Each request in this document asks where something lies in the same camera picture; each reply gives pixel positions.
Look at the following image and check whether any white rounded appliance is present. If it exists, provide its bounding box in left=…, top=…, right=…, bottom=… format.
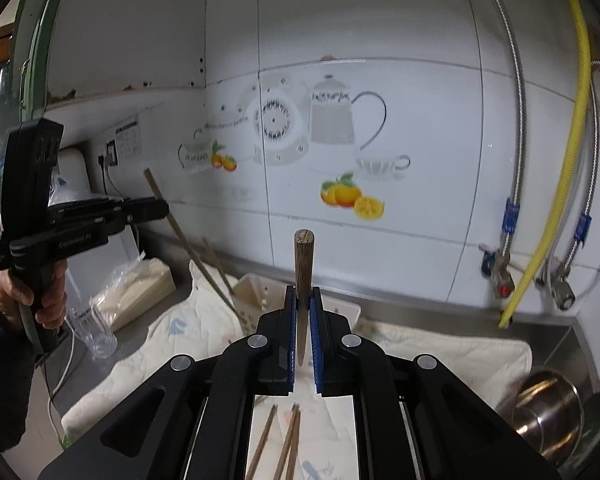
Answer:
left=50, top=147, right=93, bottom=206

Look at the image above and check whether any person's left forearm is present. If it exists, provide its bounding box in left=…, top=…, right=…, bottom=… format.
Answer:
left=0, top=305, right=47, bottom=453

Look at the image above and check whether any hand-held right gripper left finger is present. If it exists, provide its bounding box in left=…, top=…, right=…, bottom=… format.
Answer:
left=37, top=285, right=299, bottom=480

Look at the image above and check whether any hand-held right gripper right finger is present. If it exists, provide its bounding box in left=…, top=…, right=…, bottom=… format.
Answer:
left=308, top=286, right=563, bottom=480

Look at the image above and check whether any clear bag of beige sheets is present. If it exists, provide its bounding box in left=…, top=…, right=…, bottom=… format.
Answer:
left=89, top=255, right=177, bottom=333

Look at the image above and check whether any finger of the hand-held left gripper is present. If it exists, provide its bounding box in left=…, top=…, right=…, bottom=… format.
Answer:
left=122, top=197, right=170, bottom=226

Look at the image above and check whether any crumpled clear plastic bag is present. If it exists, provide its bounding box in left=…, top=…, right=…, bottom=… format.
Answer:
left=47, top=170, right=88, bottom=206

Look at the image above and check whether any white wall socket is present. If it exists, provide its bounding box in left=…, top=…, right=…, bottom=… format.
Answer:
left=97, top=140, right=120, bottom=168

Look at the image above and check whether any clear glass cup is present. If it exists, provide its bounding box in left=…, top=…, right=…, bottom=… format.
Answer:
left=69, top=305, right=118, bottom=360

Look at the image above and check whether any yellow gas hose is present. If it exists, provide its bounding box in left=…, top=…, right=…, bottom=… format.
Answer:
left=499, top=0, right=592, bottom=330

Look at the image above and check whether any cream quilted printed mat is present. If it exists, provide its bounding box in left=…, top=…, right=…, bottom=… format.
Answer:
left=60, top=260, right=533, bottom=480

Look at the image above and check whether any stainless steel pot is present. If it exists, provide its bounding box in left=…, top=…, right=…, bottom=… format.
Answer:
left=500, top=369, right=584, bottom=468

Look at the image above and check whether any person's left hand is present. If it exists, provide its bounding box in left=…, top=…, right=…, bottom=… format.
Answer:
left=0, top=257, right=69, bottom=332

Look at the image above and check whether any metal angle valve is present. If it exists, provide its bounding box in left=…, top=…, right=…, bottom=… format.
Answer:
left=536, top=260, right=576, bottom=311

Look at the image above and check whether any green window frame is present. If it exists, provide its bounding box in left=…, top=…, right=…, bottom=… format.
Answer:
left=12, top=0, right=78, bottom=126

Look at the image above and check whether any white printed wall sticker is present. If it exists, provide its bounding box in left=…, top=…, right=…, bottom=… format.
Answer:
left=114, top=115, right=143, bottom=158

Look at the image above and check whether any wooden chopstick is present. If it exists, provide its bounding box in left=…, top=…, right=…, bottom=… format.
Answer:
left=245, top=404, right=277, bottom=480
left=294, top=229, right=315, bottom=367
left=201, top=237, right=237, bottom=297
left=143, top=169, right=249, bottom=334
left=271, top=403, right=298, bottom=480
left=284, top=409, right=302, bottom=480

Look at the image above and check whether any braided metal hose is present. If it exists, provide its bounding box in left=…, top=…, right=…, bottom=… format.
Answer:
left=452, top=0, right=524, bottom=261
left=545, top=25, right=600, bottom=286

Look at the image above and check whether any white cable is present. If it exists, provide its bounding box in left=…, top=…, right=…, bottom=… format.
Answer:
left=44, top=330, right=77, bottom=443

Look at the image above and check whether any metal valve with red handle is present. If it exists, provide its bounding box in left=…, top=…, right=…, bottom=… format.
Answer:
left=479, top=242, right=518, bottom=301

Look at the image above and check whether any black plug cable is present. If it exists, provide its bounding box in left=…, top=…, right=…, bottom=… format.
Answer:
left=99, top=156, right=124, bottom=197

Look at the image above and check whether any beige plastic utensil holder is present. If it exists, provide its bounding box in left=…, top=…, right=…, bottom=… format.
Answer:
left=230, top=272, right=362, bottom=342

